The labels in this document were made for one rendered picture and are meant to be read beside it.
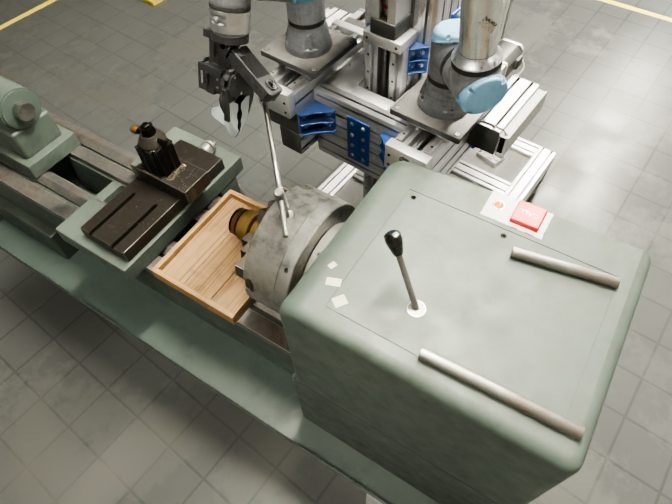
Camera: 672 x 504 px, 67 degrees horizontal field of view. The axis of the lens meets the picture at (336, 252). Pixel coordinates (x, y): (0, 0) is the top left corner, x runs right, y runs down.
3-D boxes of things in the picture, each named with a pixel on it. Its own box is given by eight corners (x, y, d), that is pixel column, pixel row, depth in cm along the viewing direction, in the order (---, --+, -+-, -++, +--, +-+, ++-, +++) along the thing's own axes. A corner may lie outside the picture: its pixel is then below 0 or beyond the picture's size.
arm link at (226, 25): (259, 10, 94) (230, 17, 88) (258, 35, 97) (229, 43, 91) (227, -1, 97) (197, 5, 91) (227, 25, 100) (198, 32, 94)
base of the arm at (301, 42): (305, 25, 168) (303, -4, 160) (342, 40, 162) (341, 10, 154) (275, 48, 161) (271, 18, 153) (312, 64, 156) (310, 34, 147)
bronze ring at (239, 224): (273, 209, 127) (245, 196, 131) (251, 234, 123) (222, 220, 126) (279, 232, 135) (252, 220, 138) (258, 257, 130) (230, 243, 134)
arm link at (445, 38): (462, 54, 139) (471, 6, 128) (482, 84, 131) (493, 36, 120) (420, 62, 138) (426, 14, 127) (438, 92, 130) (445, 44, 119)
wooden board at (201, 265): (308, 234, 155) (307, 226, 152) (235, 325, 138) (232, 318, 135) (232, 197, 165) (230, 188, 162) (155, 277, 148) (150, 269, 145)
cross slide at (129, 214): (225, 168, 164) (222, 158, 161) (129, 262, 144) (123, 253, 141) (183, 148, 171) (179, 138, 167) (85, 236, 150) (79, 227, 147)
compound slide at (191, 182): (211, 182, 155) (207, 171, 151) (189, 204, 150) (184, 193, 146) (162, 158, 162) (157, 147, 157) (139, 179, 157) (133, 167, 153)
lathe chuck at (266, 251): (350, 241, 144) (340, 172, 116) (288, 333, 132) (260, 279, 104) (324, 229, 147) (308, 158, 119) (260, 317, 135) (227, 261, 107)
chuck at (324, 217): (361, 247, 142) (353, 177, 115) (299, 339, 131) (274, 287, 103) (350, 241, 144) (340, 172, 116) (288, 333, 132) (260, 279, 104)
